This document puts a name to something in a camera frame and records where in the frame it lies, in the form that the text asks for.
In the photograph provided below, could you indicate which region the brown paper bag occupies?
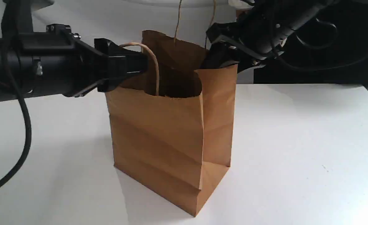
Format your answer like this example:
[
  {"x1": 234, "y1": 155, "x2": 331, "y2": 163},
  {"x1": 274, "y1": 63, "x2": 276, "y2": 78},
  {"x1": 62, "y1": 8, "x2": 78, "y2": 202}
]
[{"x1": 106, "y1": 30, "x2": 238, "y2": 217}]

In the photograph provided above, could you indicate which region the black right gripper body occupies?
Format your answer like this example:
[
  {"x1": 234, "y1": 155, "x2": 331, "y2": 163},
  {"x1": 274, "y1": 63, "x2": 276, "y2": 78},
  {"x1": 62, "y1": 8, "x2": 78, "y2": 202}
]
[{"x1": 206, "y1": 0, "x2": 287, "y2": 71}]

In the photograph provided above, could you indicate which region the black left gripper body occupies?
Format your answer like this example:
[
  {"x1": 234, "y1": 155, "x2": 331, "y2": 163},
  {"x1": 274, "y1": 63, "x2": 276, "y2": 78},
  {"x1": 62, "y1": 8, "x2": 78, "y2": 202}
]
[{"x1": 62, "y1": 25, "x2": 122, "y2": 98}]

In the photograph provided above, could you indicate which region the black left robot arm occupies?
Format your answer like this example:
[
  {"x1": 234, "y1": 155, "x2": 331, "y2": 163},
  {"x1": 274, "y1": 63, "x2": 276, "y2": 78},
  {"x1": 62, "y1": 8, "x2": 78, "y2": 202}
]
[{"x1": 0, "y1": 0, "x2": 148, "y2": 102}]

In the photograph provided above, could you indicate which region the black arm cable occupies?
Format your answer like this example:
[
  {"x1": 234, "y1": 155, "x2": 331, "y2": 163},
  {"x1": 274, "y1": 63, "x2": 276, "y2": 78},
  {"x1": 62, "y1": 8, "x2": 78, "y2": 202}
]
[{"x1": 0, "y1": 31, "x2": 32, "y2": 198}]

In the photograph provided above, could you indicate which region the person's dark torso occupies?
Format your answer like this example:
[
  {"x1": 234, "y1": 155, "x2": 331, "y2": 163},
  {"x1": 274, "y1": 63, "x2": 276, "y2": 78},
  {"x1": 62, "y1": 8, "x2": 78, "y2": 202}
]
[{"x1": 254, "y1": 0, "x2": 368, "y2": 85}]

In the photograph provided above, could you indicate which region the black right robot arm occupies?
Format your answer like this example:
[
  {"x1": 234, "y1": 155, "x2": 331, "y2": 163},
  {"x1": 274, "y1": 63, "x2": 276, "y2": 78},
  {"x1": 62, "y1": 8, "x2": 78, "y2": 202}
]
[{"x1": 200, "y1": 0, "x2": 332, "y2": 72}]

